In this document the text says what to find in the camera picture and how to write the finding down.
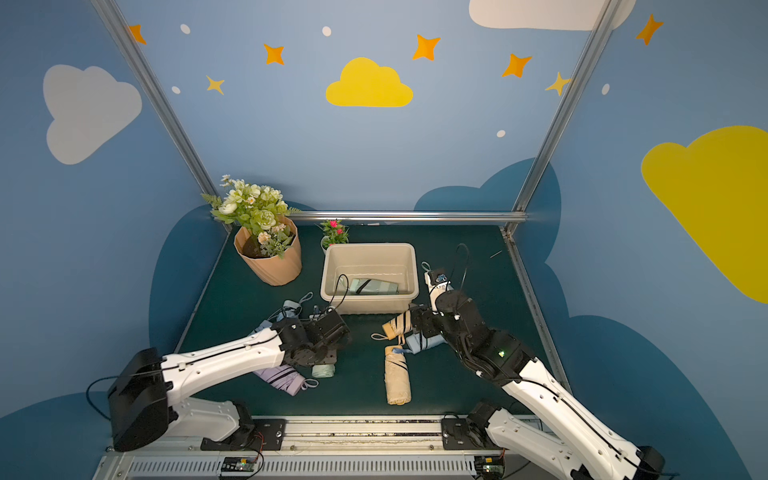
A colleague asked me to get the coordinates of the tan umbrella with black strap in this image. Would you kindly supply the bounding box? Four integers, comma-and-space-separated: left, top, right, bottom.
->
370, 310, 417, 345

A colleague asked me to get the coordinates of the blue-grey umbrella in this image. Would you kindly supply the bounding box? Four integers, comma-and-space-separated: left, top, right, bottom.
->
403, 332, 445, 354

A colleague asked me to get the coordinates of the mint umbrella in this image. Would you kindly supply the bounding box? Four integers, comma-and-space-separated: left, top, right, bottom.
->
312, 364, 336, 379
349, 278, 399, 295

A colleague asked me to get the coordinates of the sky blue umbrella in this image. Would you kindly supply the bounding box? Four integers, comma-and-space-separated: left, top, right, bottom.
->
266, 292, 314, 324

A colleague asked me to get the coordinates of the lilac umbrella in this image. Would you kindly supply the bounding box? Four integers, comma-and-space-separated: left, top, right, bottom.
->
254, 365, 319, 396

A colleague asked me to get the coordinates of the beige umbrella front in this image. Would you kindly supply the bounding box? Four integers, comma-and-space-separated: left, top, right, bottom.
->
384, 346, 412, 405

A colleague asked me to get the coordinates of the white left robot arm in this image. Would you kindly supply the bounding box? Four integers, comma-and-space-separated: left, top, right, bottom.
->
108, 309, 350, 452

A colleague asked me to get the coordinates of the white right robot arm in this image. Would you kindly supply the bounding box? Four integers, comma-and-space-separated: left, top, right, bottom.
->
404, 290, 665, 479

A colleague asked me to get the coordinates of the beige plastic storage box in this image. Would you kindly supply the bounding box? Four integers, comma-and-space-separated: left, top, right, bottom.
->
320, 243, 419, 314

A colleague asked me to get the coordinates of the tan pot with white flowers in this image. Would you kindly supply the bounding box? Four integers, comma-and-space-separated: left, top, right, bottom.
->
202, 175, 302, 286

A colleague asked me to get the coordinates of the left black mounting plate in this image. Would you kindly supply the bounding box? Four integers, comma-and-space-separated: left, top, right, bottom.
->
200, 401, 287, 452

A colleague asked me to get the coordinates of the black mounting plate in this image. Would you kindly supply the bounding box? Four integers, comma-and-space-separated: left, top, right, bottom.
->
200, 401, 287, 452
440, 409, 501, 450

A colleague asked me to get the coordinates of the small pink flower pot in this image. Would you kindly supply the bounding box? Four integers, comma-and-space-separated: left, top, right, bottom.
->
320, 220, 349, 251

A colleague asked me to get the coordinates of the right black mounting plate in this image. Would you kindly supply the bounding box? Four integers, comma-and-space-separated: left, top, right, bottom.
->
440, 409, 501, 450

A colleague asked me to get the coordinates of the left green circuit board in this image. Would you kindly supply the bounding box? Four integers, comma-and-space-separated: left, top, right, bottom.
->
219, 456, 260, 479

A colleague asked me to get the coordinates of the green circuit board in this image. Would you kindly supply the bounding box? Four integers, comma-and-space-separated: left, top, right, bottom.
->
219, 456, 260, 479
473, 456, 505, 480

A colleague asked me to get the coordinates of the right green circuit board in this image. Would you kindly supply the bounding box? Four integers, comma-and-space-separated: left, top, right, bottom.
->
473, 456, 505, 480

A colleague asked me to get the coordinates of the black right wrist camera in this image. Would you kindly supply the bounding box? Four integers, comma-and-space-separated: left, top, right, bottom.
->
424, 269, 453, 296

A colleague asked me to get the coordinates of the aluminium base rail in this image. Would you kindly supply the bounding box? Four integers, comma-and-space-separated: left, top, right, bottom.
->
92, 413, 619, 480

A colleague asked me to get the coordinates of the aluminium frame back bar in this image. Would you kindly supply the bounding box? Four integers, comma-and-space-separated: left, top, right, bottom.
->
290, 210, 527, 224

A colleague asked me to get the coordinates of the aluminium frame left post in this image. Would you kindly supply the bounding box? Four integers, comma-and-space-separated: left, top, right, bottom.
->
91, 0, 216, 195

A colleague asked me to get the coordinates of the aluminium frame post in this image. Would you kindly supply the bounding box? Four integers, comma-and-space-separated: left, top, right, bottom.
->
91, 0, 216, 195
512, 0, 623, 214

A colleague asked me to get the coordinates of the aluminium frame right post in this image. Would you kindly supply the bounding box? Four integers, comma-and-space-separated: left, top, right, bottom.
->
512, 0, 623, 214

